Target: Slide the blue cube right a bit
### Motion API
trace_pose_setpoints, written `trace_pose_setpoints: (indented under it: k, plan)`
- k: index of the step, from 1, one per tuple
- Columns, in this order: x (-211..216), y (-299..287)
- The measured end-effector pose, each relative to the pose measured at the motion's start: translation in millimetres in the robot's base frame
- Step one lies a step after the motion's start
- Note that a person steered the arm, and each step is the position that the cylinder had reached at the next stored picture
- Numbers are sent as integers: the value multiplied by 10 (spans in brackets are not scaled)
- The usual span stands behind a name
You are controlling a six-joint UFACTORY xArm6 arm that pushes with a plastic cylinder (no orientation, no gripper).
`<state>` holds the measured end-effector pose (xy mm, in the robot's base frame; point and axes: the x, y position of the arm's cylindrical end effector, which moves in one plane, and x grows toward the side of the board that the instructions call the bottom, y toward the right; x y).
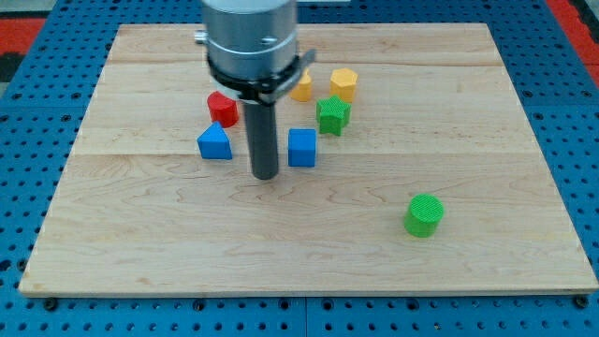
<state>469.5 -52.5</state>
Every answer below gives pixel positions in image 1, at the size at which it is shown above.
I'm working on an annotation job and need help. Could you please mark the yellow hexagon block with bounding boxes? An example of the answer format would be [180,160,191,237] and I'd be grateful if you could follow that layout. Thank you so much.
[329,68,358,103]

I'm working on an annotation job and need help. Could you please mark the red cylinder block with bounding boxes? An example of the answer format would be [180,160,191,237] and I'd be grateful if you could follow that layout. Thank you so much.
[207,91,239,128]

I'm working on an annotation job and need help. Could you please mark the black clamp ring with bracket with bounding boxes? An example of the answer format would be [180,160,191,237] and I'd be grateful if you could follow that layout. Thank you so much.
[206,48,317,106]

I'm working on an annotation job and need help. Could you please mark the blue triangular prism block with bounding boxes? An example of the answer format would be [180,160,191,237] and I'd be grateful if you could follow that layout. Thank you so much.
[197,122,233,160]

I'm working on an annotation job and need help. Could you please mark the light wooden board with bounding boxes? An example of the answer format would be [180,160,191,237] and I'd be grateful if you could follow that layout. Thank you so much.
[19,23,598,298]

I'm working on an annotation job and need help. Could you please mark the green star block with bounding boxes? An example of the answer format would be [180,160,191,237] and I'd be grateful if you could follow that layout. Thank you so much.
[316,95,351,137]

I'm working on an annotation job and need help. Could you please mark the yellow block behind arm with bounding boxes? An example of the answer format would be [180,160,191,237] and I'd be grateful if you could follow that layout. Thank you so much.
[289,69,313,102]

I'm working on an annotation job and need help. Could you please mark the green cylinder block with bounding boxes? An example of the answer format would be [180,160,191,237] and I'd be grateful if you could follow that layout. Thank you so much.
[403,194,445,238]

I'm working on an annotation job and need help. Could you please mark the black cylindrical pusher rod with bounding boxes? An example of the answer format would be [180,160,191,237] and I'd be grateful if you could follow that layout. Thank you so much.
[243,103,279,180]

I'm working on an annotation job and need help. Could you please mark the blue cube block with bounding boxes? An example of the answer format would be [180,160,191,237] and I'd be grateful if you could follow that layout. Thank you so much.
[287,128,317,168]

